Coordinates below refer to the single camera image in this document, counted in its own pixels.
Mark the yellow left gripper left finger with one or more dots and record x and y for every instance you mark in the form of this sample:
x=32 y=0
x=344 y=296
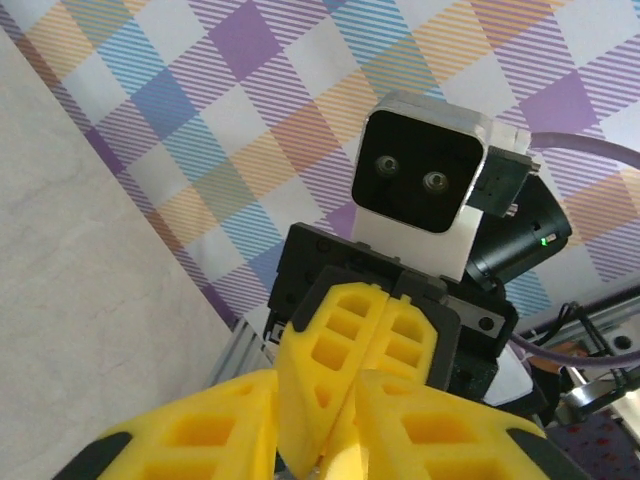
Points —
x=150 y=450

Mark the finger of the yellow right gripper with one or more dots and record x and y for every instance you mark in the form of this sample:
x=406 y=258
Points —
x=300 y=400
x=440 y=330

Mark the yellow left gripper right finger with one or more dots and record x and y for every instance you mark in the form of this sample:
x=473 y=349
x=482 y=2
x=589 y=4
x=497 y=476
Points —
x=475 y=450

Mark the purple dotted fabric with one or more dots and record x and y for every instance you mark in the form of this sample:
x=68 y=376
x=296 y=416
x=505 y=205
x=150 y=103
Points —
x=600 y=450

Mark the silver metal clamp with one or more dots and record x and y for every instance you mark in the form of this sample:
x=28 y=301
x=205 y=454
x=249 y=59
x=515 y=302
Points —
x=590 y=395

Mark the aluminium table side rail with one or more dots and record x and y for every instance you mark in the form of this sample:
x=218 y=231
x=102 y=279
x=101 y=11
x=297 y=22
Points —
x=240 y=350

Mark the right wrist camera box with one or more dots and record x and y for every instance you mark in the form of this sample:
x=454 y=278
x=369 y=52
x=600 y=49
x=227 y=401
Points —
x=420 y=170

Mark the long aluminium base rail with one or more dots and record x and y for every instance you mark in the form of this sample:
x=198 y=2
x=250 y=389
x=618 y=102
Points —
x=615 y=320

